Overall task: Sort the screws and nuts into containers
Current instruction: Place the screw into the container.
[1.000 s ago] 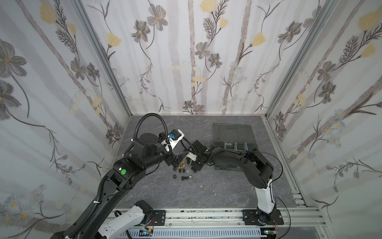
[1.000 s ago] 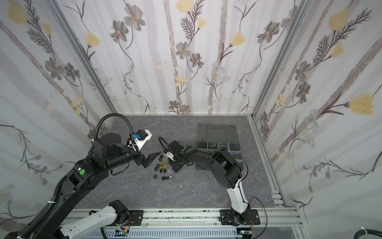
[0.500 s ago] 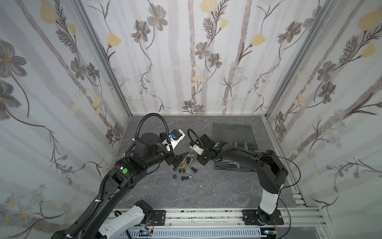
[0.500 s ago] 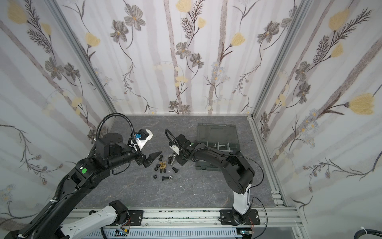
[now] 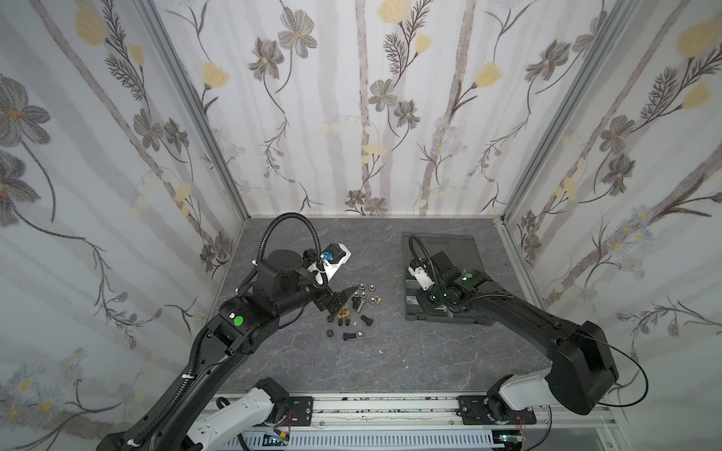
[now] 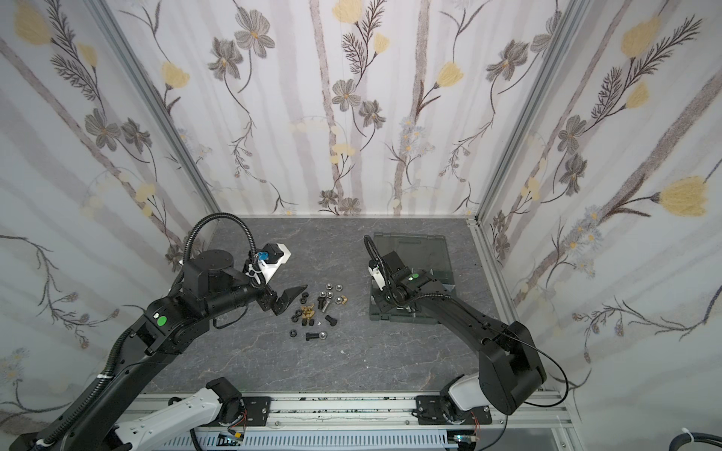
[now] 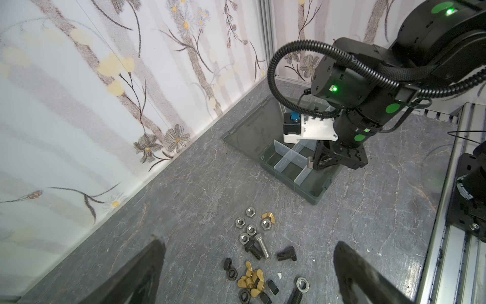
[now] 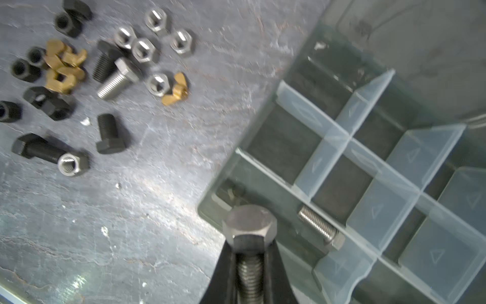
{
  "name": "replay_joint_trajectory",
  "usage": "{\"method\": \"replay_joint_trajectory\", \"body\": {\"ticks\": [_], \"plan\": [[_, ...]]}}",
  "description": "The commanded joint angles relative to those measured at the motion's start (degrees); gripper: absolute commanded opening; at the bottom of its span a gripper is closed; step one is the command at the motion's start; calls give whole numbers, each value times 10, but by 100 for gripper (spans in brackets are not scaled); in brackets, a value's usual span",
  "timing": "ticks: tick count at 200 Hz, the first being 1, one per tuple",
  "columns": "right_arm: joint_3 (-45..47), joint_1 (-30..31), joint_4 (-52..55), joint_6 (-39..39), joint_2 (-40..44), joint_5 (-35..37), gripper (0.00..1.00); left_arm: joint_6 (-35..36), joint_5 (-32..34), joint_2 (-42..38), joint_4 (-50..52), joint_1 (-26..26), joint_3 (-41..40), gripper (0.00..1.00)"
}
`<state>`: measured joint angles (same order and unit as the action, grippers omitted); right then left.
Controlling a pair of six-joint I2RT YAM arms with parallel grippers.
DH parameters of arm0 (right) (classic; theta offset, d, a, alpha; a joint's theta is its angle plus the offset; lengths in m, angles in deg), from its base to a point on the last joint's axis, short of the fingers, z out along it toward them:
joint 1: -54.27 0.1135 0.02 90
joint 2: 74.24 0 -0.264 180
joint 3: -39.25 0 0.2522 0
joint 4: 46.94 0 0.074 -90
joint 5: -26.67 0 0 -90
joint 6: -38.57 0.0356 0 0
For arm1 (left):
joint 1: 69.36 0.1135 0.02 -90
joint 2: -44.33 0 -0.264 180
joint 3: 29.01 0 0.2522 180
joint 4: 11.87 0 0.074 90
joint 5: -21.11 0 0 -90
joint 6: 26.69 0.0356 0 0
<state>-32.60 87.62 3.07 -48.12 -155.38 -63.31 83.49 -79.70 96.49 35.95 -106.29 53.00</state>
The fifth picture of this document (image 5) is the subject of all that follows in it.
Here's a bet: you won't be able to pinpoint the green plastic organizer box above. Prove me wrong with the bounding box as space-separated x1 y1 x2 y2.
402 233 494 326

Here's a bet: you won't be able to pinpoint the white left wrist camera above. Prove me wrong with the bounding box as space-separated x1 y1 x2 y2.
308 244 352 285

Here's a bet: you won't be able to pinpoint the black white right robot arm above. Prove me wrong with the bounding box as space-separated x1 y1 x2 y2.
408 252 619 423

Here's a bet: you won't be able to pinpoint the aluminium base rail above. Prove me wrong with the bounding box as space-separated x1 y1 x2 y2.
196 392 622 446

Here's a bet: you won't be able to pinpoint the white slotted cable duct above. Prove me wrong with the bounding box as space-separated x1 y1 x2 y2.
243 430 505 450

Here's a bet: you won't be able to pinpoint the brass wing nuts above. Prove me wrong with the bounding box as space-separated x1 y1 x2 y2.
338 306 351 326

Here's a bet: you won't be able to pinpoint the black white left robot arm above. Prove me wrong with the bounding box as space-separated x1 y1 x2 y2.
98 244 354 450

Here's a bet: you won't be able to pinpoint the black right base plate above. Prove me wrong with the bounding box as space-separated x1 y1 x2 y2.
457 396 537 426

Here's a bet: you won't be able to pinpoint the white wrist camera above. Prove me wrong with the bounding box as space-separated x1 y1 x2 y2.
308 244 352 285
408 266 435 291

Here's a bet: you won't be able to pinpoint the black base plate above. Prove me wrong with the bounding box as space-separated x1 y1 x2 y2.
457 396 537 426
274 397 315 428

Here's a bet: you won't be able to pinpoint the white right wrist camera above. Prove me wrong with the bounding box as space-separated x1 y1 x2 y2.
408 266 435 291

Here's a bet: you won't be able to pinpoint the black corrugated cable conduit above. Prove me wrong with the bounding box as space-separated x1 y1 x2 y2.
256 211 323 266

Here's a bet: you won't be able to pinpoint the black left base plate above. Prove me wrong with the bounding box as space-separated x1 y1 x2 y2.
274 397 315 428

